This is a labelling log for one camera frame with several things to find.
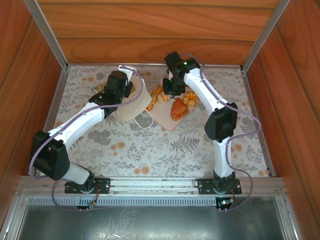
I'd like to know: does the yellow ridged pastry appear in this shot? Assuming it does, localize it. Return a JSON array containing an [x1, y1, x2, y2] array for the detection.
[[157, 91, 173, 104]]

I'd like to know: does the pumpkin shaped fake bun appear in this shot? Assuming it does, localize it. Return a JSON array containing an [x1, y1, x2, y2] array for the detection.
[[182, 91, 200, 109]]

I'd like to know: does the twisted braided fake bread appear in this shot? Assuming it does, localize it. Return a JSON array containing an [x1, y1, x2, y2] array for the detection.
[[145, 84, 165, 112]]

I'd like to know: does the brown fake croissant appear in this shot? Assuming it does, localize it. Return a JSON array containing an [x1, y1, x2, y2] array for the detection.
[[170, 97, 190, 122]]

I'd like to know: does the floral paper bag with handles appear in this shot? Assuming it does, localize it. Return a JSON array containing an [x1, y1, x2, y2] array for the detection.
[[94, 74, 155, 130]]

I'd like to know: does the pink rectangular tray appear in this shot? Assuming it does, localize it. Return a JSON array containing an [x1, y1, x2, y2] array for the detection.
[[147, 84, 201, 132]]

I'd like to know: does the floral table cover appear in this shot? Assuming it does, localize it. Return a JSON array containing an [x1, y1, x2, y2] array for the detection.
[[31, 65, 275, 177]]

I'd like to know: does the grey metal sheet panel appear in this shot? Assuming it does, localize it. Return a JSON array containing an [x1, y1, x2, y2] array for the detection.
[[17, 204, 288, 240]]

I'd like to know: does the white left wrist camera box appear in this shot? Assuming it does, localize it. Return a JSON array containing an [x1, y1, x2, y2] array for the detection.
[[117, 64, 136, 80]]

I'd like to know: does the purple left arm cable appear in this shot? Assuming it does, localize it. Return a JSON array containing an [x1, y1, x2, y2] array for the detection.
[[28, 64, 145, 213]]

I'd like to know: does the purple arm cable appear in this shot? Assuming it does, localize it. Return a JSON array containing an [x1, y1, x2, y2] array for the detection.
[[28, 64, 145, 213], [179, 53, 262, 213]]

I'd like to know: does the aluminium back rail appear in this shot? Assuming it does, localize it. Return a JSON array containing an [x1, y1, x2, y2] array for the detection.
[[67, 62, 243, 69]]

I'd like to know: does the aluminium side rail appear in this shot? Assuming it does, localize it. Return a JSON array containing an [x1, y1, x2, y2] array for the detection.
[[240, 67, 277, 177], [27, 68, 69, 176]]

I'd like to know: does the aluminium frame post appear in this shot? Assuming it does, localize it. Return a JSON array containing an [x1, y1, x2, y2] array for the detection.
[[239, 0, 292, 72], [23, 0, 70, 72]]

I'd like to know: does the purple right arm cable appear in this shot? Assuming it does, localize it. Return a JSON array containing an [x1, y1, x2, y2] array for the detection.
[[179, 53, 262, 213]]

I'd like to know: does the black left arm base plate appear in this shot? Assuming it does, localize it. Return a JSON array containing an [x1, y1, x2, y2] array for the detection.
[[64, 176, 111, 195]]

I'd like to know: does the aluminium mounting rail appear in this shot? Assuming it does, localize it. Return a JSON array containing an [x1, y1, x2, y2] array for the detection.
[[16, 175, 286, 198]]

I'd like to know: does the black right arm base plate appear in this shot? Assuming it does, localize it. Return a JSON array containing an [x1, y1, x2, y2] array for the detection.
[[197, 176, 243, 195]]

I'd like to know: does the grey slotted cable duct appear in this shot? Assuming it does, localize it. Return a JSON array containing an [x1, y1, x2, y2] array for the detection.
[[26, 196, 278, 207]]

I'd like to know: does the aluminium lower frame bar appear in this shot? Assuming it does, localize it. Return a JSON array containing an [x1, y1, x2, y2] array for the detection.
[[0, 193, 30, 240], [274, 197, 305, 240]]

